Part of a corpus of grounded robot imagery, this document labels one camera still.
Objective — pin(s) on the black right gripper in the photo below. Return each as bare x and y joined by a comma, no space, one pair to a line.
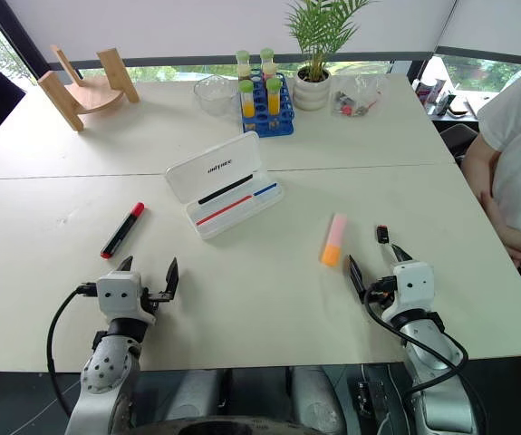
386,286

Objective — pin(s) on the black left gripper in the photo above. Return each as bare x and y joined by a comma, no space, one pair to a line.
151,300

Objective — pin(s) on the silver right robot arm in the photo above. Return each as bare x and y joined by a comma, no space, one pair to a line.
427,358

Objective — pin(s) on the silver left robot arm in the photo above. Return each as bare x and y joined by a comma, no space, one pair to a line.
106,376

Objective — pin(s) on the clear plastic pencil case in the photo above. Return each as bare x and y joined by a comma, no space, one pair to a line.
224,154

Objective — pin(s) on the small black rectangular item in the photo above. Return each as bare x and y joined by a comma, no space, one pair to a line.
381,234

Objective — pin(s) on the black marker with red cap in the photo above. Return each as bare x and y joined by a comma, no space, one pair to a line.
122,232

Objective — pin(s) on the pink and orange eraser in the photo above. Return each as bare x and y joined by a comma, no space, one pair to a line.
334,240

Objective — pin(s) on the thin red pen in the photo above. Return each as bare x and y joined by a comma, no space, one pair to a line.
224,209

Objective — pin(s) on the black pen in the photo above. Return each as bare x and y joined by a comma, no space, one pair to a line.
226,188

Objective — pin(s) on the short blue pen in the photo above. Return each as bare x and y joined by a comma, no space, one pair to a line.
264,189

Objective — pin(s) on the silver robot leg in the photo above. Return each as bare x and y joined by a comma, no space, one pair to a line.
316,399

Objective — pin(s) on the black chair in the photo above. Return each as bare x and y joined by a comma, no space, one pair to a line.
459,138

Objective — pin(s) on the dark rounded robot body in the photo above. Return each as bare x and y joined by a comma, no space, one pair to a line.
196,427

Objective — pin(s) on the clear bag of small parts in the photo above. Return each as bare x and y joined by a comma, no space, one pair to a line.
357,97

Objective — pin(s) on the blue test tube rack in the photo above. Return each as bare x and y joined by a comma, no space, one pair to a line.
282,122

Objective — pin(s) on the red and white cartons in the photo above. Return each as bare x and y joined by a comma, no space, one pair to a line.
427,90

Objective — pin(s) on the green palm in white pot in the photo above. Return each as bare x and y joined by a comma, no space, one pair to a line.
311,93

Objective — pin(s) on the curved wooden stand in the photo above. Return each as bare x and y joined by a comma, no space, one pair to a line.
92,93

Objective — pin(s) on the clear glass bowl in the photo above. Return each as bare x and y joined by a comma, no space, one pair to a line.
215,95

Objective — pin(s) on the green-capped tube orange liquid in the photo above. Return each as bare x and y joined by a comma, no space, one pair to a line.
273,96
247,99

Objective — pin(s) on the green-capped tube brown liquid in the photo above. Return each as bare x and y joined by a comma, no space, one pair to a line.
244,65

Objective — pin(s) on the green-capped tube pink liquid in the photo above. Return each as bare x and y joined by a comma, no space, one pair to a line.
267,63

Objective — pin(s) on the white bottle with pink cap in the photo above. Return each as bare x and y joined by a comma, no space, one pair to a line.
520,74

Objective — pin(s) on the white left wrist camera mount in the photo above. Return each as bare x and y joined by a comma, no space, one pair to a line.
119,294

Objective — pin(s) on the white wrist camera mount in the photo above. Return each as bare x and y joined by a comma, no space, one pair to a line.
416,283
119,294

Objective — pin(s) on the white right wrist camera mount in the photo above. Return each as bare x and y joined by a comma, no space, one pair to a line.
416,283

